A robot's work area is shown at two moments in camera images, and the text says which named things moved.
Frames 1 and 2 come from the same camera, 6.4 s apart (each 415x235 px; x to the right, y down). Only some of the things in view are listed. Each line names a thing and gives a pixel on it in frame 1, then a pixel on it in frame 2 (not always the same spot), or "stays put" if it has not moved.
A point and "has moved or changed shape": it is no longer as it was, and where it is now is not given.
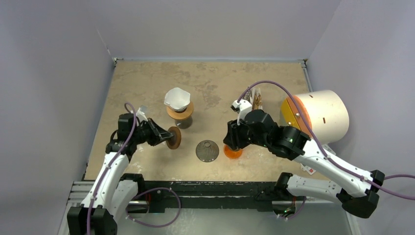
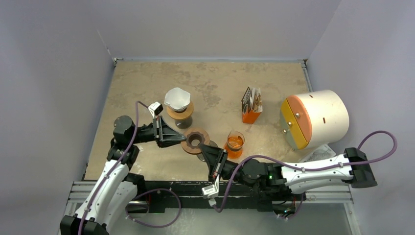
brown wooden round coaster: (174, 142) has moved or changed shape
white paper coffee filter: (177, 98) stays put
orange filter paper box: (254, 95) stays put
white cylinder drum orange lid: (326, 110) stays put
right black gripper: (233, 136) -> (219, 163)
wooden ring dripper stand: (183, 118) stays put
